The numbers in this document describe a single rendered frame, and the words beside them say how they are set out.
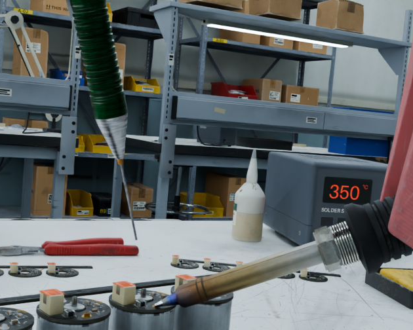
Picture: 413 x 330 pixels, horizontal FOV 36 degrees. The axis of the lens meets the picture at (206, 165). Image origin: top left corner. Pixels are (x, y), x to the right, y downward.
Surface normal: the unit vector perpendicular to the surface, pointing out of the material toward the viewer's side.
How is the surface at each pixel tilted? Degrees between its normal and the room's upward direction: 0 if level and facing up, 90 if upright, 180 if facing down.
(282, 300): 0
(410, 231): 98
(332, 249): 90
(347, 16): 89
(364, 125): 90
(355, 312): 0
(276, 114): 90
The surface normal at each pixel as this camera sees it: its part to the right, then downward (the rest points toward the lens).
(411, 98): -0.07, 0.01
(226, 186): -0.86, -0.01
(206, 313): 0.19, 0.09
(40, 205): 0.48, 0.09
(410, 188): -0.20, 0.20
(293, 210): -0.97, -0.07
